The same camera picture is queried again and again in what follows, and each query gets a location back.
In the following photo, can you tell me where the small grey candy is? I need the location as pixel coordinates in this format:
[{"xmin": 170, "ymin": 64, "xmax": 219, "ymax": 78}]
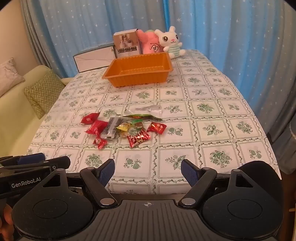
[{"xmin": 116, "ymin": 122, "xmax": 131, "ymax": 132}]

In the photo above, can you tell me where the large red snack packet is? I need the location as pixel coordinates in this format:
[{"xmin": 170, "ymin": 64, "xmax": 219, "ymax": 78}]
[{"xmin": 85, "ymin": 120, "xmax": 109, "ymax": 136}]

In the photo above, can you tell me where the orange plastic tray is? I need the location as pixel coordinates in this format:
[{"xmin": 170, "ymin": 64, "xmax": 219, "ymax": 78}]
[{"xmin": 102, "ymin": 52, "xmax": 173, "ymax": 88}]

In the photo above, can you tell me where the pink plush toy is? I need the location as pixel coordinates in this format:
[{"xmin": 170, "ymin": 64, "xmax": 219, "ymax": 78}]
[{"xmin": 137, "ymin": 29, "xmax": 166, "ymax": 55}]

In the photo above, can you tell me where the grey patterned pillow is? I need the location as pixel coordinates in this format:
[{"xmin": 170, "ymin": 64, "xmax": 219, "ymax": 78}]
[{"xmin": 0, "ymin": 58, "xmax": 25, "ymax": 98}]

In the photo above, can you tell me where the green orange snack packet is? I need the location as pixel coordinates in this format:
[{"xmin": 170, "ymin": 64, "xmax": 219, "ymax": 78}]
[{"xmin": 122, "ymin": 113, "xmax": 163, "ymax": 122}]

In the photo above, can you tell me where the small red candy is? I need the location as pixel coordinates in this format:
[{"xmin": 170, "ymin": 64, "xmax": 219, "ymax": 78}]
[{"xmin": 93, "ymin": 137, "xmax": 108, "ymax": 150}]

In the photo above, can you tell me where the clear black snack packet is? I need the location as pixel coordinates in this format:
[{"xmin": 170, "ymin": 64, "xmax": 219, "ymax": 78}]
[{"xmin": 102, "ymin": 117, "xmax": 123, "ymax": 139}]

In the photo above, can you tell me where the blue star curtain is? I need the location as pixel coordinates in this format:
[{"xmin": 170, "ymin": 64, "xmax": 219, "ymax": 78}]
[
  {"xmin": 164, "ymin": 0, "xmax": 296, "ymax": 174},
  {"xmin": 20, "ymin": 0, "xmax": 167, "ymax": 78}
]

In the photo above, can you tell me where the silver fish snack packet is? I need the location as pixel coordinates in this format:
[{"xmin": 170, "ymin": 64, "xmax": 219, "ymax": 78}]
[{"xmin": 125, "ymin": 104, "xmax": 162, "ymax": 118}]

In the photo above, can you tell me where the green chevron cushion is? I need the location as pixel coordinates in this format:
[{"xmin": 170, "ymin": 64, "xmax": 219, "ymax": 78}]
[{"xmin": 23, "ymin": 71, "xmax": 66, "ymax": 120}]

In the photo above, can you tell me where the red white printed packet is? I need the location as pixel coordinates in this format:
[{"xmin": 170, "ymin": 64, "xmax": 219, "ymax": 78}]
[{"xmin": 127, "ymin": 130, "xmax": 151, "ymax": 148}]

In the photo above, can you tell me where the flat white cardboard box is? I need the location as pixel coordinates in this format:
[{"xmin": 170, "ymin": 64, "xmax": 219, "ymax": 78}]
[{"xmin": 73, "ymin": 44, "xmax": 116, "ymax": 74}]

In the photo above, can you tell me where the tan product box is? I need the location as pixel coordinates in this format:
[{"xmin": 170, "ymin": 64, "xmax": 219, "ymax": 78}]
[{"xmin": 113, "ymin": 29, "xmax": 142, "ymax": 59}]

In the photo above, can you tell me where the white rabbit plush toy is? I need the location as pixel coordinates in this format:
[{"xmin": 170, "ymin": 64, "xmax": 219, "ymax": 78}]
[{"xmin": 154, "ymin": 26, "xmax": 186, "ymax": 58}]

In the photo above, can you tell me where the green candy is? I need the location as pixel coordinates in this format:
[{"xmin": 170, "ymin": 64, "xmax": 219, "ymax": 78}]
[{"xmin": 119, "ymin": 123, "xmax": 144, "ymax": 138}]

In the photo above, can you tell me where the person's left hand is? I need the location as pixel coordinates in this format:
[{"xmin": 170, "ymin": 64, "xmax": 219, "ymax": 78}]
[{"xmin": 0, "ymin": 204, "xmax": 14, "ymax": 234}]

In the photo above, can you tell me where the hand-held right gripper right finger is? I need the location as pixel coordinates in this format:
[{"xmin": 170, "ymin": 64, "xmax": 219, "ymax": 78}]
[{"xmin": 178, "ymin": 159, "xmax": 255, "ymax": 208}]

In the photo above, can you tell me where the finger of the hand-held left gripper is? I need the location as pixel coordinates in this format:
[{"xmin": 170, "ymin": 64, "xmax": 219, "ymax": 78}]
[
  {"xmin": 30, "ymin": 156, "xmax": 71, "ymax": 172},
  {"xmin": 0, "ymin": 153, "xmax": 46, "ymax": 166}
]

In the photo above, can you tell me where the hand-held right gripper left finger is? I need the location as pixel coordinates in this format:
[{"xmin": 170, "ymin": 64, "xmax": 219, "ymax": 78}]
[{"xmin": 39, "ymin": 159, "xmax": 119, "ymax": 208}]

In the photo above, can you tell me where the pale green sofa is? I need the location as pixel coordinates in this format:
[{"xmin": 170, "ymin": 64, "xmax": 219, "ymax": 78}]
[{"xmin": 0, "ymin": 58, "xmax": 70, "ymax": 158}]

